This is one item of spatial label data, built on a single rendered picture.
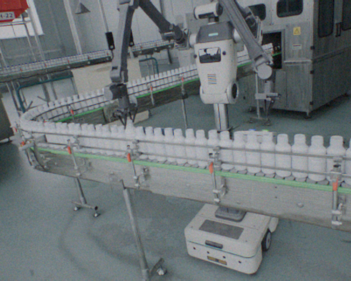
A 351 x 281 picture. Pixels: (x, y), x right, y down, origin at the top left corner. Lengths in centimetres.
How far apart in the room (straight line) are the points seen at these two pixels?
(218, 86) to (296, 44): 311
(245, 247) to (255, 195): 81
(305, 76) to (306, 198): 375
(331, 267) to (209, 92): 139
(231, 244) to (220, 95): 97
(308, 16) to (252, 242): 344
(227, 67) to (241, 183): 79
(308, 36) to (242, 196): 370
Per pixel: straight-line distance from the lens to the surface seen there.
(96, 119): 304
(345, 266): 239
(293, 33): 488
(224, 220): 228
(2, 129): 670
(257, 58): 143
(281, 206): 130
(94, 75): 550
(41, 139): 214
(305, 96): 496
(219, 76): 186
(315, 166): 120
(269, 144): 122
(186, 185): 144
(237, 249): 209
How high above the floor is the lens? 160
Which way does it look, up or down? 20 degrees down
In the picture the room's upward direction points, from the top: 9 degrees counter-clockwise
